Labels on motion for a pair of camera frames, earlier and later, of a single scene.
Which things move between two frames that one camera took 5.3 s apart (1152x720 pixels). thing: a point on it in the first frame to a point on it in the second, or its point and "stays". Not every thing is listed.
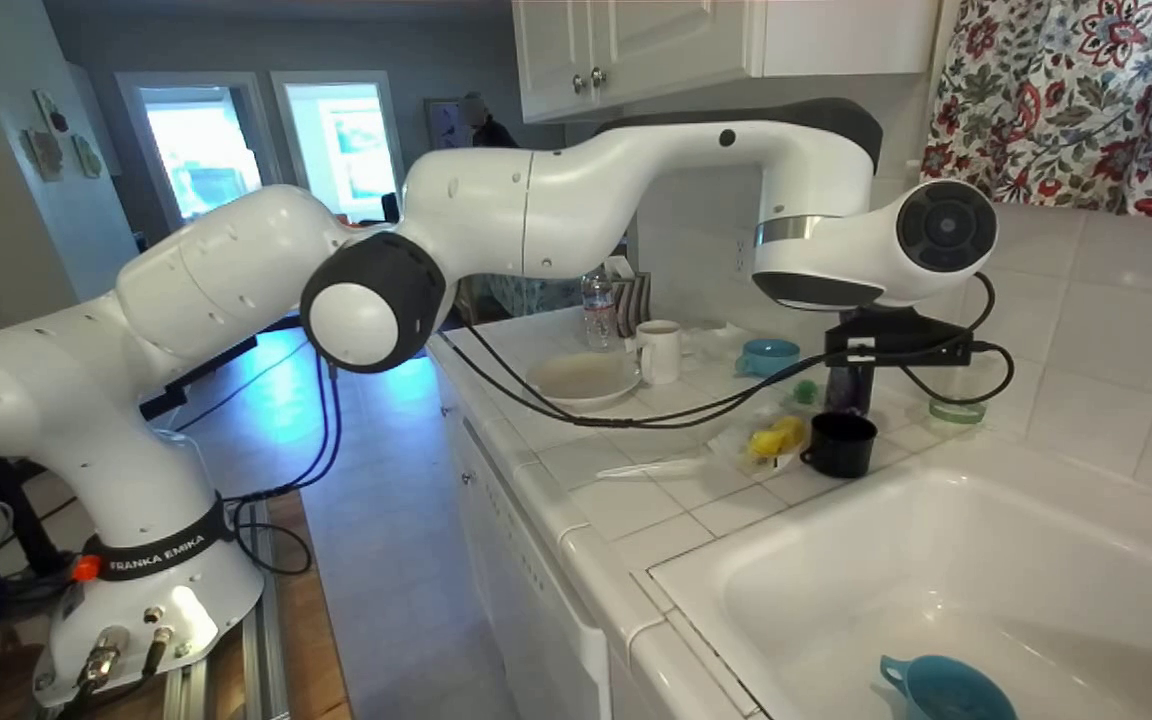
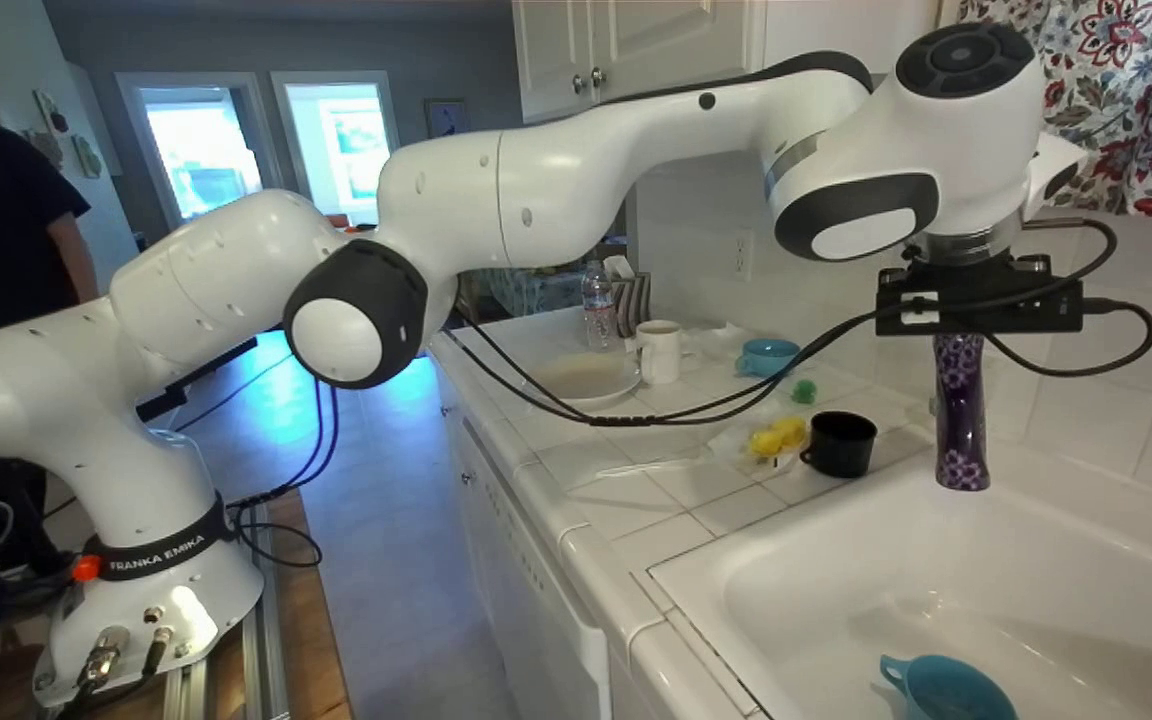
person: x=484 y=125 to x=11 y=226
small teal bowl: x=770 y=353 stays
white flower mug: x=657 y=351 stays
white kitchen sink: x=1088 y=604 stays
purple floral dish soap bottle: x=848 y=384 to x=962 y=413
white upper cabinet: x=592 y=56 stays
